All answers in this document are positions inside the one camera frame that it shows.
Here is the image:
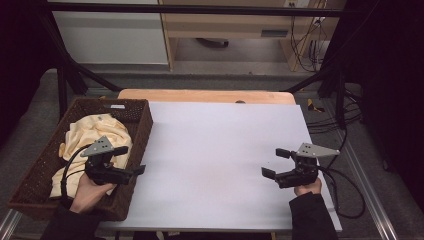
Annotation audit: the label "brown wicker basket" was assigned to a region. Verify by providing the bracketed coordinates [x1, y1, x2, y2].
[7, 96, 155, 223]

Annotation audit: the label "hanging black cables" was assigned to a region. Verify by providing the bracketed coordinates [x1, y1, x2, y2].
[289, 14, 329, 73]

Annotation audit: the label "white cabinet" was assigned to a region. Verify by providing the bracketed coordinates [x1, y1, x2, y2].
[48, 0, 170, 66]

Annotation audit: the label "aluminium rail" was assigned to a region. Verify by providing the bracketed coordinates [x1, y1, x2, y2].
[0, 209, 24, 240]
[328, 99, 399, 240]

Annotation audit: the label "bundle of black floor cables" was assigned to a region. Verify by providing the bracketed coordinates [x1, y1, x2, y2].
[305, 89, 364, 135]

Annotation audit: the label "black curtain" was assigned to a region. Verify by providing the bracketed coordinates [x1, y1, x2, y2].
[324, 0, 424, 204]
[0, 0, 66, 149]

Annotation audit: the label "black metal stand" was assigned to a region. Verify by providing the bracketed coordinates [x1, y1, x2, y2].
[39, 13, 123, 118]
[284, 63, 349, 130]

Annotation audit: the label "light wooden desk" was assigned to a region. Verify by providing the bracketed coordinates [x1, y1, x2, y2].
[158, 0, 346, 73]

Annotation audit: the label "black horizontal frame bar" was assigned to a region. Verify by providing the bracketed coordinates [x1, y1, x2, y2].
[46, 1, 349, 18]

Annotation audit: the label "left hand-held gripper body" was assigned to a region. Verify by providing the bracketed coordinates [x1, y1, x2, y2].
[79, 134, 135, 187]

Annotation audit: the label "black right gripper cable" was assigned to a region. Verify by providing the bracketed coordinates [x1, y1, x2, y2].
[316, 128, 367, 220]

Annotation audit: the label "person's right hand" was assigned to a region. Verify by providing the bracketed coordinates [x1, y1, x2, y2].
[293, 177, 323, 198]

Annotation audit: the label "person's left hand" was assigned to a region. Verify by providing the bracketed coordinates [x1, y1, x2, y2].
[68, 173, 118, 215]

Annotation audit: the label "pale yellow cloth garment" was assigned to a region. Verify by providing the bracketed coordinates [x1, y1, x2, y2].
[49, 113, 134, 200]

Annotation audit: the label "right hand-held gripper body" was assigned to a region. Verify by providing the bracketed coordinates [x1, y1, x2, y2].
[274, 142, 341, 190]

